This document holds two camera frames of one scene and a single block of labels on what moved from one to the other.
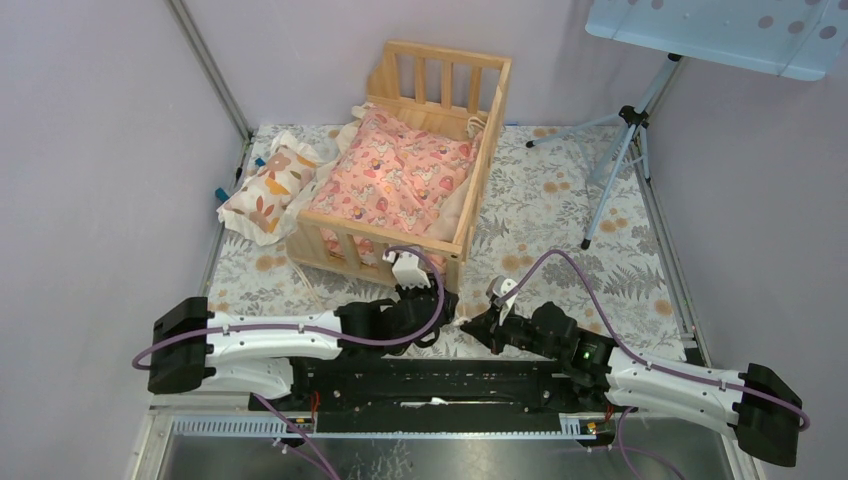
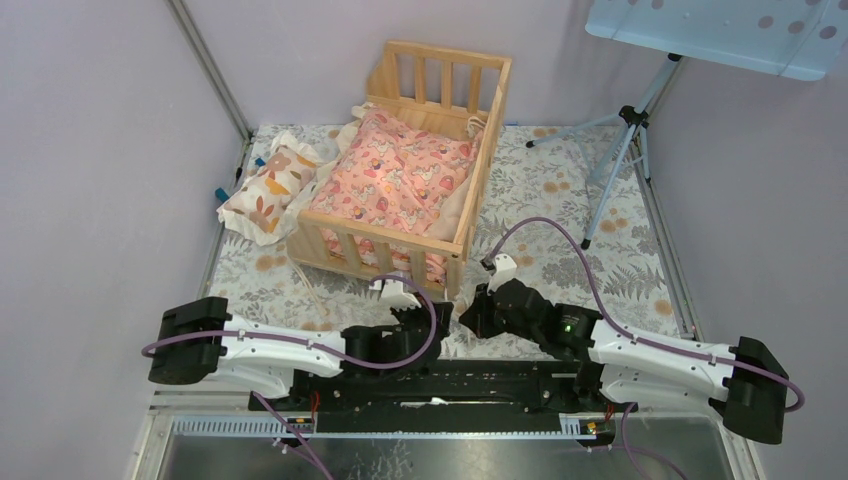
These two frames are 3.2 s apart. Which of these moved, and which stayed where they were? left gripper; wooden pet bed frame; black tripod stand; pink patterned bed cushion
Moved: left gripper
Stayed: black tripod stand; pink patterned bed cushion; wooden pet bed frame
